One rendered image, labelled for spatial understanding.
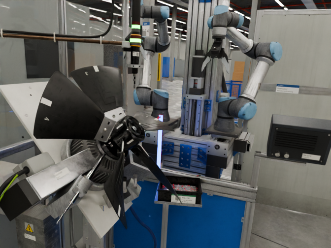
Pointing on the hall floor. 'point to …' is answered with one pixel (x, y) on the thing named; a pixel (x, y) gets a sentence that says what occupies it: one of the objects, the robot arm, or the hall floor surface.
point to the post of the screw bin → (164, 226)
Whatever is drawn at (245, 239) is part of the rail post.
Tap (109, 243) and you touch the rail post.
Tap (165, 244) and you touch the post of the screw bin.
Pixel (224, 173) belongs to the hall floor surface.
